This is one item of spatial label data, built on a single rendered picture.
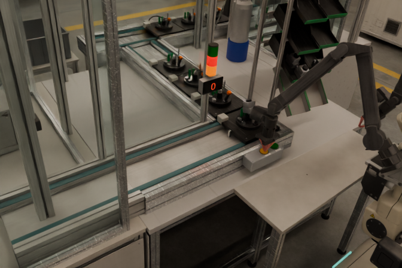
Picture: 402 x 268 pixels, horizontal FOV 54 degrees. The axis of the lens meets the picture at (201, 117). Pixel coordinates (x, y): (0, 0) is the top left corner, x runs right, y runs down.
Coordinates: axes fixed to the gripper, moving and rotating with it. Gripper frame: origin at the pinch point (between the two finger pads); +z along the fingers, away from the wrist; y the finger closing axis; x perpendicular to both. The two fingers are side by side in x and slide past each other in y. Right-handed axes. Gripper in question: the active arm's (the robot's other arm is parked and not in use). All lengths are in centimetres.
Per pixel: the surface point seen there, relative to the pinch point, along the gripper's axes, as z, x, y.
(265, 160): 3.8, 3.1, 1.3
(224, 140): 6.1, -21.2, 7.5
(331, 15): -56, -14, -45
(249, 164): 4.0, 1.5, 10.3
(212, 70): -31.5, -31.5, 11.9
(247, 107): -9.7, -22.4, -6.3
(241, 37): -9, -96, -65
